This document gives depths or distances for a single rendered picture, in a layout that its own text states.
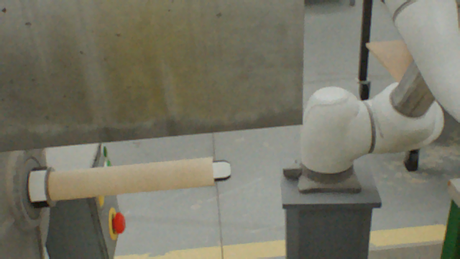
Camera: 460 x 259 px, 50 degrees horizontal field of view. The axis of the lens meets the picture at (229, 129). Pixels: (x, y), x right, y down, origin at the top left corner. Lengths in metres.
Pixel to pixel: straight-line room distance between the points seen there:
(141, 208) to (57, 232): 1.75
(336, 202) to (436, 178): 1.47
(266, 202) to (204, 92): 2.23
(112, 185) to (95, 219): 0.31
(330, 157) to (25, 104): 1.12
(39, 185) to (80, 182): 0.04
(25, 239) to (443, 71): 0.62
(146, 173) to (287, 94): 0.25
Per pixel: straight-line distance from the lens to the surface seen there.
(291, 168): 1.49
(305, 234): 1.50
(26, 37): 0.34
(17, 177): 0.56
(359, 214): 1.47
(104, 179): 0.56
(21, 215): 0.57
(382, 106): 1.38
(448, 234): 1.21
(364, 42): 3.40
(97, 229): 0.87
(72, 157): 0.90
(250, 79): 0.34
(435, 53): 0.83
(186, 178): 0.55
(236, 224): 2.44
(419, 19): 0.85
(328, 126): 1.35
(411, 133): 1.39
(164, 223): 2.50
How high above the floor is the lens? 1.56
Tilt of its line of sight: 29 degrees down
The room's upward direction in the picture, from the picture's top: 4 degrees counter-clockwise
